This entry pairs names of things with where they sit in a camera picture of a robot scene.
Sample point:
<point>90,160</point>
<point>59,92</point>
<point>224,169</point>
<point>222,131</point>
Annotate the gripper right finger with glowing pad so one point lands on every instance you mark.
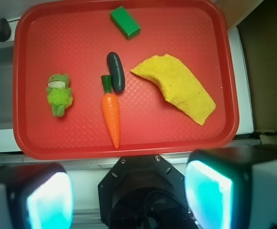
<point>233,187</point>

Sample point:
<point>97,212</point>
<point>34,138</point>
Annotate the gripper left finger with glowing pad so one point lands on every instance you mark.
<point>39,196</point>

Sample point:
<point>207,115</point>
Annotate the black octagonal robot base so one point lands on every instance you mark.
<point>144,192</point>

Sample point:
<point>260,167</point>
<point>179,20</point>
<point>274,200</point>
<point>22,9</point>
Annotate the orange toy carrot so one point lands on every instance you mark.
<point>111,111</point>

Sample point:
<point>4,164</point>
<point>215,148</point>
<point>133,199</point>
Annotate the green frog toy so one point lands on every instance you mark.
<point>59,94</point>

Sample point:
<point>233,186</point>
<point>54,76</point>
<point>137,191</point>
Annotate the yellow cloth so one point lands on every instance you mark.
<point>178,85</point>

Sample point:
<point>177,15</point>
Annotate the red plastic tray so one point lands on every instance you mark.
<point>75,37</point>

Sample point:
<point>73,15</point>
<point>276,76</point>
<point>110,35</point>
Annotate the dark green toy cucumber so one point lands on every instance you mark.
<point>116,72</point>

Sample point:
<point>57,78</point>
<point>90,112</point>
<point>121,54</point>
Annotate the brown cardboard box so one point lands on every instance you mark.
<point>258,35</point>

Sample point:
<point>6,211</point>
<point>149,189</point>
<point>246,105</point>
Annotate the green rectangular block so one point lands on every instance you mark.
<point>125,22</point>

